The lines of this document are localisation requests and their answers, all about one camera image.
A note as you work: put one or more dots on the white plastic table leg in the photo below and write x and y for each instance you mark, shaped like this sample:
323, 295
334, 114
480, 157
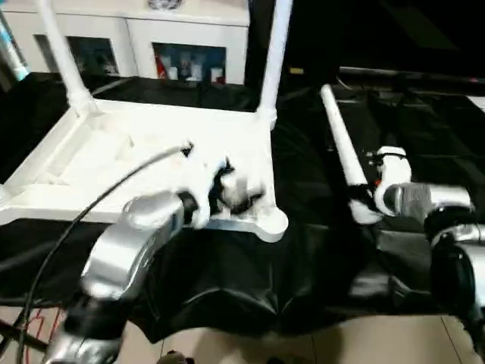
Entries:
345, 152
64, 53
274, 53

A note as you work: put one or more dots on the white plastic table top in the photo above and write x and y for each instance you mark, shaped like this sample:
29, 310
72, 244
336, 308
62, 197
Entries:
114, 152

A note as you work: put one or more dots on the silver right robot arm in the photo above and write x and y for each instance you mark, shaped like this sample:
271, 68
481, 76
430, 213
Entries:
439, 220

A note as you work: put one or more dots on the black plastic mat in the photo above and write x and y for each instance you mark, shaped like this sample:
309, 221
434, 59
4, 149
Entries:
424, 121

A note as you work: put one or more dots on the small yellow label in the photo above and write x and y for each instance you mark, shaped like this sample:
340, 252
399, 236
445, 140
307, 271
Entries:
295, 71

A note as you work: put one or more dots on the silver metal bar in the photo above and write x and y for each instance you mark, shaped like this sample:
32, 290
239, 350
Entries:
413, 73

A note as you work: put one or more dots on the white flat sheet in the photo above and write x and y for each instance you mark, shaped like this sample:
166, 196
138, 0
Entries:
479, 102

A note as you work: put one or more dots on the large black screen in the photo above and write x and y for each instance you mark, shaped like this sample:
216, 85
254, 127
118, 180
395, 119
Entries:
394, 30

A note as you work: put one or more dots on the white glass-door cabinet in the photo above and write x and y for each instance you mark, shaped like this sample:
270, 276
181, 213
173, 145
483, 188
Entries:
136, 30

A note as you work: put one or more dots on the dark crumpled bundle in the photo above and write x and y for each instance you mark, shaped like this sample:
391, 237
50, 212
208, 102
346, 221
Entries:
165, 3

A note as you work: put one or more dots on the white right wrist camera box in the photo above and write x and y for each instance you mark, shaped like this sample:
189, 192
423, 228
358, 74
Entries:
394, 171

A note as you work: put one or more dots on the black folding table frame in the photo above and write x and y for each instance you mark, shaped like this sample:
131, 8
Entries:
15, 334

